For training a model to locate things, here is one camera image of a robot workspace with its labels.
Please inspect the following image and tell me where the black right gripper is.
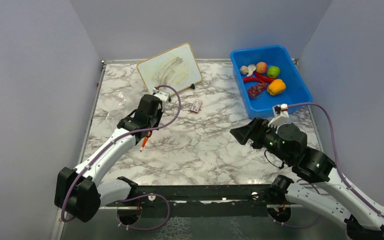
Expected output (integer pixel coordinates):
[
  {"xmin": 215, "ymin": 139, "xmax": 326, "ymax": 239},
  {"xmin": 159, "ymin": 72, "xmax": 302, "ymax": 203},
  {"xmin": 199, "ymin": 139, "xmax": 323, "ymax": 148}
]
[{"xmin": 230, "ymin": 115, "xmax": 292, "ymax": 164}]

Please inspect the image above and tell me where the clear zip bag orange zipper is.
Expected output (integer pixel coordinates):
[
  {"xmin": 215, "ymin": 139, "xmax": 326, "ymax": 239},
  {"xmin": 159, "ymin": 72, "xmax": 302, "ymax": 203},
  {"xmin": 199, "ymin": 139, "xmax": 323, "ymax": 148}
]
[{"xmin": 117, "ymin": 91, "xmax": 153, "ymax": 153}]

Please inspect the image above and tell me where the red grape bunch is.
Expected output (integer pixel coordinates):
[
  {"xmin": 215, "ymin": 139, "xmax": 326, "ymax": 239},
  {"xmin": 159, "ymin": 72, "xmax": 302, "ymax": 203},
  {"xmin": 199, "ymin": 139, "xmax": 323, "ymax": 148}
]
[{"xmin": 246, "ymin": 82, "xmax": 268, "ymax": 99}]

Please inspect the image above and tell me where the yellow bell pepper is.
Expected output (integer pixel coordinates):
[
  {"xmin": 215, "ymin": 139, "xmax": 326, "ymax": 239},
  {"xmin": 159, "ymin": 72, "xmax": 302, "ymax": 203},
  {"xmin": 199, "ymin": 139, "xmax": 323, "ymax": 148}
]
[{"xmin": 267, "ymin": 78, "xmax": 286, "ymax": 96}]

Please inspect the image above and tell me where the garlic bulb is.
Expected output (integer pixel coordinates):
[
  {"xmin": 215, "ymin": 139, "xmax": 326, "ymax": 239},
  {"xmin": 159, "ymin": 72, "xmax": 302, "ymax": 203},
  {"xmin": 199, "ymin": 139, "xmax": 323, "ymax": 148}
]
[{"xmin": 239, "ymin": 65, "xmax": 249, "ymax": 75}]

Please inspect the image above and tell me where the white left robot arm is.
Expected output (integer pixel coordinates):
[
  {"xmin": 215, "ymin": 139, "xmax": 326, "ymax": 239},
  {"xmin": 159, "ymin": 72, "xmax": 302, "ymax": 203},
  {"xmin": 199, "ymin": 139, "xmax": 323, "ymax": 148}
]
[{"xmin": 54, "ymin": 91, "xmax": 171, "ymax": 223}]

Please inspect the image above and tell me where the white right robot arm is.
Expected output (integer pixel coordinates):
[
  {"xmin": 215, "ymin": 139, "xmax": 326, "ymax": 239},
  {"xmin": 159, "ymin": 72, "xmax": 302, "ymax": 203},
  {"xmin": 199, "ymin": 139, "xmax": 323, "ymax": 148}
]
[{"xmin": 230, "ymin": 117, "xmax": 384, "ymax": 240}]

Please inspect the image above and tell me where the red chili pepper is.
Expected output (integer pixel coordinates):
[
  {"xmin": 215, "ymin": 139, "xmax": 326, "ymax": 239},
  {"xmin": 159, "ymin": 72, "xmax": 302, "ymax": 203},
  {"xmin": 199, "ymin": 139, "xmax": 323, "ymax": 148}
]
[
  {"xmin": 242, "ymin": 76, "xmax": 265, "ymax": 83},
  {"xmin": 253, "ymin": 71, "xmax": 276, "ymax": 84}
]

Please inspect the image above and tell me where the blue plastic bin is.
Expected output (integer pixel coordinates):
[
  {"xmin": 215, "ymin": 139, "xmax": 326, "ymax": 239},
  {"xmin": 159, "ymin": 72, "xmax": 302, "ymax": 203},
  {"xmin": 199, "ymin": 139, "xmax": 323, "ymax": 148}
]
[{"xmin": 230, "ymin": 45, "xmax": 313, "ymax": 119}]

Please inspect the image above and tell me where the red white staple box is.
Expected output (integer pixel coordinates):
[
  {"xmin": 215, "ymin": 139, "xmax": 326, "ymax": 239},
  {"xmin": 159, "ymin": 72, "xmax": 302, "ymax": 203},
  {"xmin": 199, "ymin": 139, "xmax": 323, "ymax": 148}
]
[{"xmin": 190, "ymin": 99, "xmax": 203, "ymax": 113}]

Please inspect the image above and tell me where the white mushroom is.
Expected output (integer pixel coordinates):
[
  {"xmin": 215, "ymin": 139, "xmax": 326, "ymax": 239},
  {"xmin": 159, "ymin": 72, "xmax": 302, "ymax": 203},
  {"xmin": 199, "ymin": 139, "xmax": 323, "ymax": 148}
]
[{"xmin": 246, "ymin": 64, "xmax": 257, "ymax": 77}]

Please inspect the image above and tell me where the green lime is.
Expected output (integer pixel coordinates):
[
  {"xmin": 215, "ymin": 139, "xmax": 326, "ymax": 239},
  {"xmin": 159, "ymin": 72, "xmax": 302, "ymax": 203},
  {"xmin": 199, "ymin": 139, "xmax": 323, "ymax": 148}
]
[{"xmin": 266, "ymin": 65, "xmax": 281, "ymax": 79}]

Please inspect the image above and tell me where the peach fruit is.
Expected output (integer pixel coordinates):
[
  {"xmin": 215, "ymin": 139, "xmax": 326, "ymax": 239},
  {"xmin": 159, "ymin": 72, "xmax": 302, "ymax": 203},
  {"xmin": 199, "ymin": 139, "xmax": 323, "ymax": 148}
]
[{"xmin": 255, "ymin": 61, "xmax": 268, "ymax": 75}]

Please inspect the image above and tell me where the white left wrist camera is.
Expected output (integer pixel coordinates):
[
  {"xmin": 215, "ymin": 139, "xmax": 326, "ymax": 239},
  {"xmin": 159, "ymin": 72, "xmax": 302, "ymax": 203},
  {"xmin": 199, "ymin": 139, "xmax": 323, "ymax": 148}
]
[{"xmin": 152, "ymin": 87, "xmax": 171, "ymax": 103}]

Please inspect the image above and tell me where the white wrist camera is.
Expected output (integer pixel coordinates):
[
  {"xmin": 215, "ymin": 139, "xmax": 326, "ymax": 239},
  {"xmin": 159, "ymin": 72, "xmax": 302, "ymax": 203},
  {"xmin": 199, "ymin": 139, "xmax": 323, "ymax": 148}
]
[
  {"xmin": 152, "ymin": 87, "xmax": 171, "ymax": 103},
  {"xmin": 268, "ymin": 103, "xmax": 289, "ymax": 128}
]

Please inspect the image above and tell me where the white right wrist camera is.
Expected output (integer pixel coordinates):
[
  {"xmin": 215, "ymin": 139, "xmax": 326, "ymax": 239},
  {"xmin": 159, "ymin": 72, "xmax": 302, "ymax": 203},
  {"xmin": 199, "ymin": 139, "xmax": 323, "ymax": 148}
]
[{"xmin": 268, "ymin": 103, "xmax": 289, "ymax": 128}]

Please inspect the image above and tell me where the small whiteboard yellow frame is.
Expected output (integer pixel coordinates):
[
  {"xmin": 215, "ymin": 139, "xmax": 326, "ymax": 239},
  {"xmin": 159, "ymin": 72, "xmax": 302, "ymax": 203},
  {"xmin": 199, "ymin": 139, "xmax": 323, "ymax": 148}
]
[{"xmin": 136, "ymin": 42, "xmax": 203, "ymax": 92}]

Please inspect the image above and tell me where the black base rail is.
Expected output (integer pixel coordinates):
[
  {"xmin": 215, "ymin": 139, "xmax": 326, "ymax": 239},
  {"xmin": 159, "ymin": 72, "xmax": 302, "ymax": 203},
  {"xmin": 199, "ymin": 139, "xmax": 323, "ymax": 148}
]
[{"xmin": 106, "ymin": 183, "xmax": 290, "ymax": 218}]

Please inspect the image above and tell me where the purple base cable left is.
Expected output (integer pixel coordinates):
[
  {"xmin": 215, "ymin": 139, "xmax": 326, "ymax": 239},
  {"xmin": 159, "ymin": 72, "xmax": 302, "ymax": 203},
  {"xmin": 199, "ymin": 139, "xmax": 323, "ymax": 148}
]
[{"xmin": 116, "ymin": 193, "xmax": 171, "ymax": 232}]

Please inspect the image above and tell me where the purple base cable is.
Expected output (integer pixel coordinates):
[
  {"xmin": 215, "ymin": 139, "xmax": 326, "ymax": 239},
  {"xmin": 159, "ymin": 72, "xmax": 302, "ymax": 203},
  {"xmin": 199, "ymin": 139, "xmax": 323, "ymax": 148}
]
[
  {"xmin": 116, "ymin": 193, "xmax": 171, "ymax": 232},
  {"xmin": 267, "ymin": 178, "xmax": 324, "ymax": 230}
]

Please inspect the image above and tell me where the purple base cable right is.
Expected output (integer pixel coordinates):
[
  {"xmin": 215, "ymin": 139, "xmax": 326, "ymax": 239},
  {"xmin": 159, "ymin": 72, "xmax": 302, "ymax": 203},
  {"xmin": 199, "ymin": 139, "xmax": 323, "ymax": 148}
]
[{"xmin": 267, "ymin": 178, "xmax": 324, "ymax": 230}]

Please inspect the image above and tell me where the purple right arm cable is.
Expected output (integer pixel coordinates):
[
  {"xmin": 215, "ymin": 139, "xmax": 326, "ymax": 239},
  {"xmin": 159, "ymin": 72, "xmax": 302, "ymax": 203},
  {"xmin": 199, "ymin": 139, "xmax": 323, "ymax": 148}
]
[{"xmin": 286, "ymin": 102, "xmax": 384, "ymax": 236}]

